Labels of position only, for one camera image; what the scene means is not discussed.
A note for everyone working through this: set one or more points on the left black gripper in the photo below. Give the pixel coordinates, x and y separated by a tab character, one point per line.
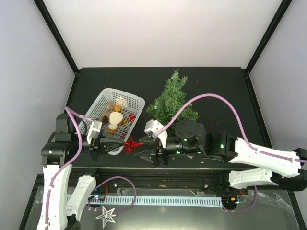
104	143

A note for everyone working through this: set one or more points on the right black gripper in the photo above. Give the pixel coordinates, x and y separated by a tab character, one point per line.
160	154

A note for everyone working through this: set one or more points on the red glitter star ornament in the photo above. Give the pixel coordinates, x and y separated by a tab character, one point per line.
130	146

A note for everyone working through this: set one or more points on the white plastic basket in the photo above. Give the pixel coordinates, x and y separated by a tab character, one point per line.
105	103

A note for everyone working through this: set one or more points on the gold foil gift box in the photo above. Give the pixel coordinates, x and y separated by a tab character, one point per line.
117	108

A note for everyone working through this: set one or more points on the small green christmas tree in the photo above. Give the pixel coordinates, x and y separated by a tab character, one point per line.
165	107

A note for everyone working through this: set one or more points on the silver star topper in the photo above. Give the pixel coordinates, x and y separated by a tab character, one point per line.
106	216

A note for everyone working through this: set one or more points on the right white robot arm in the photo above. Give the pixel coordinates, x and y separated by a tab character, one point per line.
270	166

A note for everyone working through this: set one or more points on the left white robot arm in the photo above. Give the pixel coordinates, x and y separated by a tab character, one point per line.
61	150

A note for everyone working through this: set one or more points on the brown pine cone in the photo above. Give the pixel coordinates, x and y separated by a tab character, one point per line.
105	119

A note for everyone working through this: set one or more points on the white snowflake ornament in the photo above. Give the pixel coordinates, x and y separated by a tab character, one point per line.
121	102

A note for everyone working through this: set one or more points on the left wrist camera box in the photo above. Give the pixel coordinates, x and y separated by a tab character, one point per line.
94	131

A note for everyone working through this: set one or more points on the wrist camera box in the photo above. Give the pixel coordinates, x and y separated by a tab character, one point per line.
156	130
94	131

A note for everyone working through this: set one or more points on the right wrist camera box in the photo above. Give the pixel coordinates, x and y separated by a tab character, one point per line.
156	130

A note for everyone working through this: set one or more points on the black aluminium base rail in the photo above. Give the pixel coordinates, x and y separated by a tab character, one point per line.
213	181

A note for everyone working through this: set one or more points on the light blue slotted cable duct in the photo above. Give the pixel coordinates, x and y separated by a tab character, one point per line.
140	200

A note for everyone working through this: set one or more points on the left black frame post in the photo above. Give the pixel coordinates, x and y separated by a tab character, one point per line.
40	4

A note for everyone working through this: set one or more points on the black frame post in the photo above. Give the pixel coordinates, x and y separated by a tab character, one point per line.
40	4
280	12

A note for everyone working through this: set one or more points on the right black frame post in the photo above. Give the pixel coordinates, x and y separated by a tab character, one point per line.
280	12

